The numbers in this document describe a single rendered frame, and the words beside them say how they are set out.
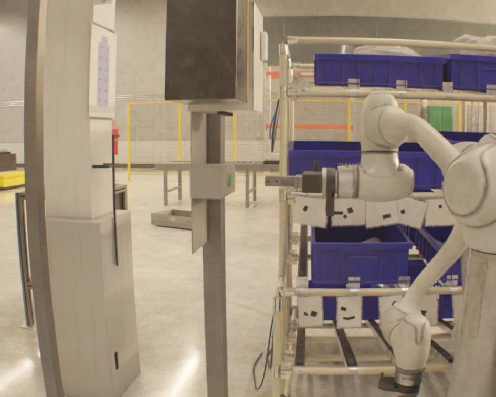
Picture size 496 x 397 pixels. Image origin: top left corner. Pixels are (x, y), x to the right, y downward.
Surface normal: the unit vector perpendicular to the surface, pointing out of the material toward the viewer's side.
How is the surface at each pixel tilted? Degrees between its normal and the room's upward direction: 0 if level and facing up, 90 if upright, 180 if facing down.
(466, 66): 98
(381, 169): 79
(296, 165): 95
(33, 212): 90
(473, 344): 91
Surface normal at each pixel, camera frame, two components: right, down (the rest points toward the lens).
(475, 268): -0.93, 0.03
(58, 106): -0.13, 0.08
